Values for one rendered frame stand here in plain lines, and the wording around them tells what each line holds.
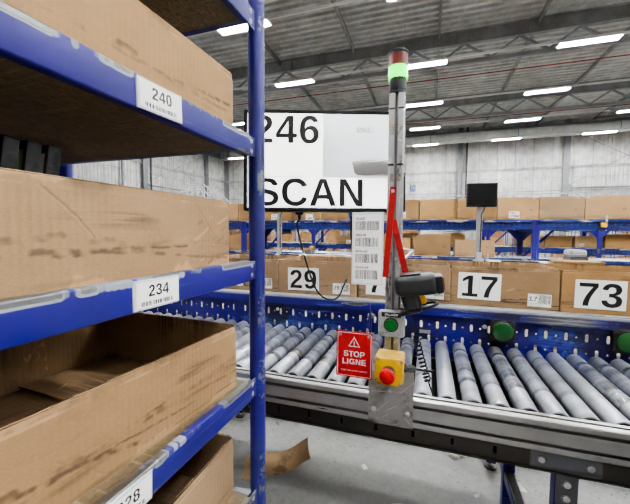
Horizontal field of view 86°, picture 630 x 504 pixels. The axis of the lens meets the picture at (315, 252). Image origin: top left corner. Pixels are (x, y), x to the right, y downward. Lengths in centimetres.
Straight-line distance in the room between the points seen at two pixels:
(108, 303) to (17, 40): 21
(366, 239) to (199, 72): 58
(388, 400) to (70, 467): 77
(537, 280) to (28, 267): 152
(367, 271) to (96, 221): 69
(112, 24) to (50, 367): 54
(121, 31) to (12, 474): 41
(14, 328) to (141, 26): 33
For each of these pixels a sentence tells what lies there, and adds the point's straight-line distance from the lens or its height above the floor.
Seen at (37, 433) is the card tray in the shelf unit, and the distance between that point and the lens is 40.
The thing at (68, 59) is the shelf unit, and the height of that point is 133.
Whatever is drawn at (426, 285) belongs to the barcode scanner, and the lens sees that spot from 86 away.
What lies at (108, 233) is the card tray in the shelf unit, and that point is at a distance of 40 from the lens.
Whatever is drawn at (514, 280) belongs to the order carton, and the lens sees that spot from 156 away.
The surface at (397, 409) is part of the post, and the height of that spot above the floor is 71.
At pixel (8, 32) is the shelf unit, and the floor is 133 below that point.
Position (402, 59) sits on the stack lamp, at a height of 163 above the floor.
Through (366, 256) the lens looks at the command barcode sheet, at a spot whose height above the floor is 112.
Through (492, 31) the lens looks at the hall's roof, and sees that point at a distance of 1463.
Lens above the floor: 119
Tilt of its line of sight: 4 degrees down
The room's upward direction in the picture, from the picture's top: straight up
